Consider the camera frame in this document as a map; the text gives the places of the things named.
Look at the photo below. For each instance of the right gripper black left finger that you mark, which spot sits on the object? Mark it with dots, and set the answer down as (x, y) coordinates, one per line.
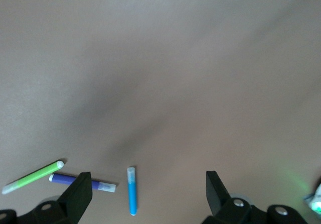
(72, 204)

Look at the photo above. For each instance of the brown table cover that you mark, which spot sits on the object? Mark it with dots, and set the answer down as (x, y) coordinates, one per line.
(160, 70)

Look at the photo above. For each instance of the purple marker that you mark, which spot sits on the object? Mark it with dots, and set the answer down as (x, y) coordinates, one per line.
(62, 178)

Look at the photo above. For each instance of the blue marker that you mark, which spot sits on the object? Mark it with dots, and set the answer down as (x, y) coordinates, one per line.
(132, 196)

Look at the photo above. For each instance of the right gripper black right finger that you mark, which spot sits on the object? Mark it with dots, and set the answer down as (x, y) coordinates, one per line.
(225, 209)

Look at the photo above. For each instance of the green marker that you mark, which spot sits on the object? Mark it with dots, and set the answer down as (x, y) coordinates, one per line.
(35, 176)

